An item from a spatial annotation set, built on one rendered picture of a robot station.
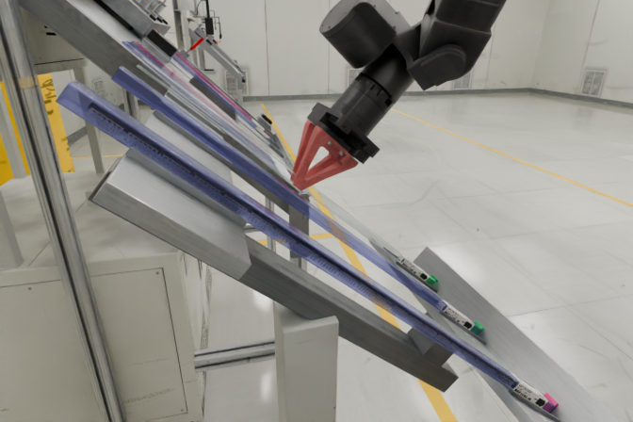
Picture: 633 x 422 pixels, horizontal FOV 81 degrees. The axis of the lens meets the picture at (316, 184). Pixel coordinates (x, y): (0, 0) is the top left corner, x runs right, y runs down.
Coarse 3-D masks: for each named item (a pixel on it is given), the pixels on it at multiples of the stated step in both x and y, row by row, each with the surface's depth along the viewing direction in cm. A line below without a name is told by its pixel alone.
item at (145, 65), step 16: (144, 64) 37; (160, 80) 38; (192, 96) 39; (208, 112) 40; (224, 128) 41; (256, 144) 43; (272, 160) 44; (288, 176) 45; (320, 192) 48; (336, 208) 49; (352, 224) 50; (400, 256) 55
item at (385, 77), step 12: (396, 48) 43; (384, 60) 43; (396, 60) 42; (372, 72) 43; (384, 72) 43; (396, 72) 43; (384, 84) 43; (396, 84) 43; (408, 84) 44; (396, 96) 44
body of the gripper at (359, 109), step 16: (368, 80) 43; (352, 96) 43; (368, 96) 43; (384, 96) 43; (336, 112) 42; (352, 112) 43; (368, 112) 43; (384, 112) 44; (352, 128) 41; (368, 128) 44; (368, 144) 42
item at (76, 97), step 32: (64, 96) 17; (96, 96) 18; (128, 128) 18; (160, 160) 19; (192, 160) 20; (224, 192) 21; (256, 224) 22; (288, 224) 23; (320, 256) 24; (352, 288) 26; (384, 288) 28; (416, 320) 28; (480, 352) 34; (512, 384) 35
